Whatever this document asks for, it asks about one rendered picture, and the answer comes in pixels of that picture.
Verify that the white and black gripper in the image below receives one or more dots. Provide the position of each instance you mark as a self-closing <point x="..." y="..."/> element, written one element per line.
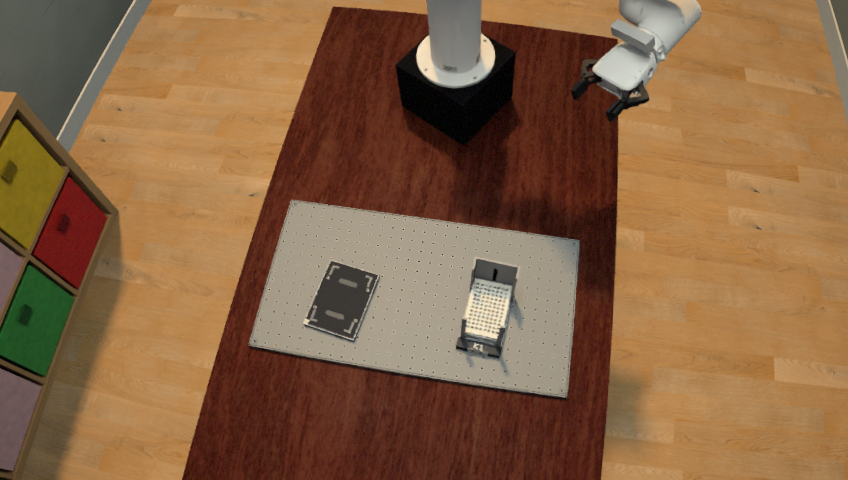
<point x="623" y="67"/>

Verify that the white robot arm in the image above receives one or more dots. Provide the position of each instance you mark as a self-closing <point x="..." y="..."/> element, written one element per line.
<point x="462" y="56"/>

